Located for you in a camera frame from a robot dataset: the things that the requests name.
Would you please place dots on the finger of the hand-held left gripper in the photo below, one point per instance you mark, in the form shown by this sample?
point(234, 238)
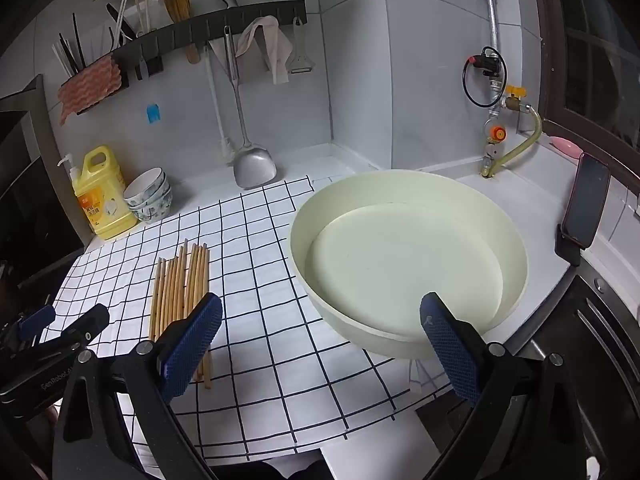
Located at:
point(92, 322)
point(37, 321)

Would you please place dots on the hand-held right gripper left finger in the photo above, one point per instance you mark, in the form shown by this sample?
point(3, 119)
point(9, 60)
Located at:
point(192, 345)

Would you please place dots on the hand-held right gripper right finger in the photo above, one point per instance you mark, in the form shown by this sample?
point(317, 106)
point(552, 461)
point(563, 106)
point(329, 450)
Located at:
point(450, 350)

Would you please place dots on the bundle of bamboo chopsticks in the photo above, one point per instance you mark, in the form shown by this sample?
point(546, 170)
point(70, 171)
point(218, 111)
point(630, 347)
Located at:
point(172, 290)

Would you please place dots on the cream round basin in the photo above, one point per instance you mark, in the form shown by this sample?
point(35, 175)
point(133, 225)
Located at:
point(400, 260)

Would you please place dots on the white black-grid tablecloth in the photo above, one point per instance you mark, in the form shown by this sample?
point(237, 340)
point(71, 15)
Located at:
point(260, 260)

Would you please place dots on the black kitchen appliance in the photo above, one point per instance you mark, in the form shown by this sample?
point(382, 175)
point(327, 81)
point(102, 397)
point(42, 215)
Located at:
point(30, 200)

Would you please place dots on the yellow dish soap bottle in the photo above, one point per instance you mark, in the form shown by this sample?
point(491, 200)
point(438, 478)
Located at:
point(100, 200)

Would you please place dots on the floral ceramic bowl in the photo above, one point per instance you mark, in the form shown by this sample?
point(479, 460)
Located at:
point(145, 185)
point(163, 200)
point(155, 214)

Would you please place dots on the black phone stand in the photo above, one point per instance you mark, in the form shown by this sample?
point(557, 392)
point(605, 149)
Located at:
point(570, 255)

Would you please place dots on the black gas stove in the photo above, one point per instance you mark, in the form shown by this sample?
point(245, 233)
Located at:
point(610, 340)

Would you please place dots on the metal cooking spatula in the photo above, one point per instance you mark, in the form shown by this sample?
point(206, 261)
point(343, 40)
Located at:
point(255, 167)

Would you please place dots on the dark smartphone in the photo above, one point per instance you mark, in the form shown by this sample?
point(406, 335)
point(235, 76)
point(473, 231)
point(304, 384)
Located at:
point(587, 200)

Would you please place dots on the orange knob valve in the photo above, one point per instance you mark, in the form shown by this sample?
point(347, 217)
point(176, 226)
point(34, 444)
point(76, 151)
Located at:
point(497, 133)

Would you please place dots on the pink wavy dishcloth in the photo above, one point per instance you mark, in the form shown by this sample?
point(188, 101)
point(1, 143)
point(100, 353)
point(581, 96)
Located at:
point(90, 87)

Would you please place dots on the pink plastic object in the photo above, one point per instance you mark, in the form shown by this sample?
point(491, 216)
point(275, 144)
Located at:
point(567, 146)

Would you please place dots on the white chopstick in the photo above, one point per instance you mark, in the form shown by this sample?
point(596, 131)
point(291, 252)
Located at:
point(60, 60)

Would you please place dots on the black scraper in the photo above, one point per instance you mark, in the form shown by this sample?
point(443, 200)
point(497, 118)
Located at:
point(156, 64)

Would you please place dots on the black chopstick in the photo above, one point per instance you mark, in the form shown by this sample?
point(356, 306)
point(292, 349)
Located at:
point(80, 42)
point(69, 54)

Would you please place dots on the red black gas sensor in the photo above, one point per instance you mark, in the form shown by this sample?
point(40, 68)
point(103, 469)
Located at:
point(485, 62)

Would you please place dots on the white rag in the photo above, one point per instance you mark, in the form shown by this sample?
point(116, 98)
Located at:
point(275, 50)

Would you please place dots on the grey peeler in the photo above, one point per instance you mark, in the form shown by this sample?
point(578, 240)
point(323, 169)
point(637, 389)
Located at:
point(300, 57)

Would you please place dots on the white plastic utensil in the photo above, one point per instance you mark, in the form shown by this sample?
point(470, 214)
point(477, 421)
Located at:
point(141, 15)

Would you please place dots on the metal gas pipe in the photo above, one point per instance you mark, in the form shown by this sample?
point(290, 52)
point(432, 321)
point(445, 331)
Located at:
point(494, 25)

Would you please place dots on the wooden spatula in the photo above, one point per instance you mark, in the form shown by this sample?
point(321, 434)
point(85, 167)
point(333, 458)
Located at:
point(177, 2)

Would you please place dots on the blue wall hook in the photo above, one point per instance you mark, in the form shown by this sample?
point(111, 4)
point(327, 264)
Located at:
point(153, 113)

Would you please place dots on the dark window frame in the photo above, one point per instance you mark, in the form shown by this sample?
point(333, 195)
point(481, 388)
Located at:
point(550, 60)

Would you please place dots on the dark grey wall rack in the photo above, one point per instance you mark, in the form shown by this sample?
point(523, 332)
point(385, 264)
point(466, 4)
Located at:
point(215, 22)

